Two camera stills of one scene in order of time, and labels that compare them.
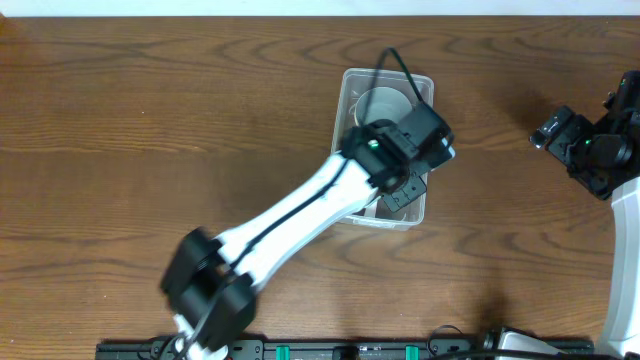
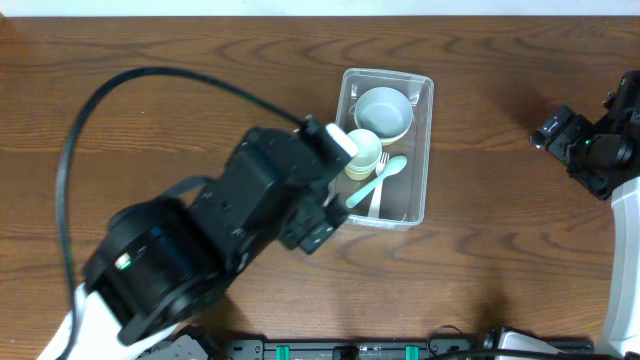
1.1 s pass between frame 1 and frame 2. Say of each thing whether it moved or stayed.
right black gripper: stayed
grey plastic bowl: stayed
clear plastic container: stayed
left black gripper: moved
